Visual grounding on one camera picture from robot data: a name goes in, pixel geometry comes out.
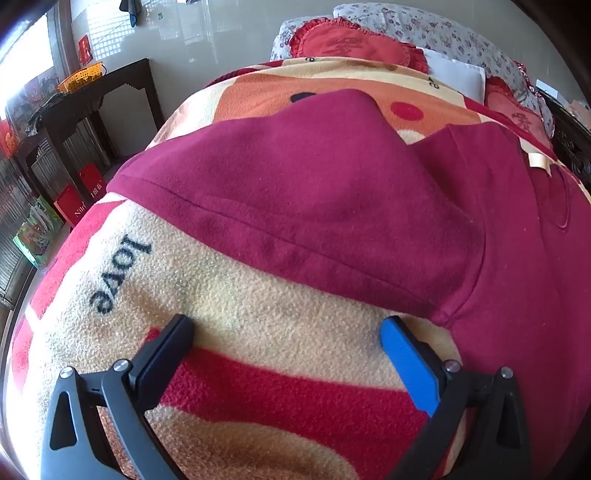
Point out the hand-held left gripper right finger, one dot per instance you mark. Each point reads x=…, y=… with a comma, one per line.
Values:
x=406, y=360

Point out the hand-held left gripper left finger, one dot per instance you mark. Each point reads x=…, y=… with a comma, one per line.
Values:
x=166, y=353

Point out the maroon fleece sweater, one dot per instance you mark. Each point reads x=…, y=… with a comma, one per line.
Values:
x=323, y=184

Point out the printed fleece blanket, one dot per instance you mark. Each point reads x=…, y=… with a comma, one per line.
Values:
x=231, y=314

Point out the colourful printed gift bag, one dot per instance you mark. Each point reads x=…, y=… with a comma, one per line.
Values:
x=37, y=230

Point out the small red heart pillow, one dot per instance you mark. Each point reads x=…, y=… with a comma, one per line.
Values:
x=521, y=117

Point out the dark carved wooden headboard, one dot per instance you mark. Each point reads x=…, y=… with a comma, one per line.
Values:
x=570, y=138

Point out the dark wooden side table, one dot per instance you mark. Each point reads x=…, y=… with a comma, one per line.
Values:
x=115, y=78

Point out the yellow plastic basket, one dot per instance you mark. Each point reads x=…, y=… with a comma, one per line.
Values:
x=81, y=77

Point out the white pillow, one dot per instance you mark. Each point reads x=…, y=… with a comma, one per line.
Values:
x=457, y=74

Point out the large red heart pillow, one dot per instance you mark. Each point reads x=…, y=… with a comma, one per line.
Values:
x=351, y=44

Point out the floral quilt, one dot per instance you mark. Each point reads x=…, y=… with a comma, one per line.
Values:
x=415, y=27

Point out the dark hanging object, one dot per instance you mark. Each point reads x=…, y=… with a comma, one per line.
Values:
x=128, y=5

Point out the red wall sign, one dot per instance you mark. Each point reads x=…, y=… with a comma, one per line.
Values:
x=85, y=49

